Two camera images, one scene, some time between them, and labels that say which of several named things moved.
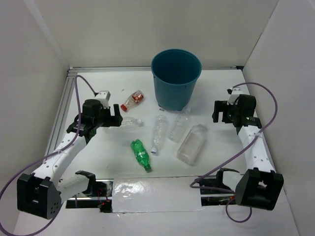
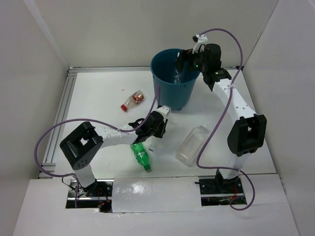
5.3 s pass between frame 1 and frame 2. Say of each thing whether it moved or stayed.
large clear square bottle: stayed
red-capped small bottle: stayed
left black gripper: moved
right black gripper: moved
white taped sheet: stayed
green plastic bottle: stayed
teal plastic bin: stayed
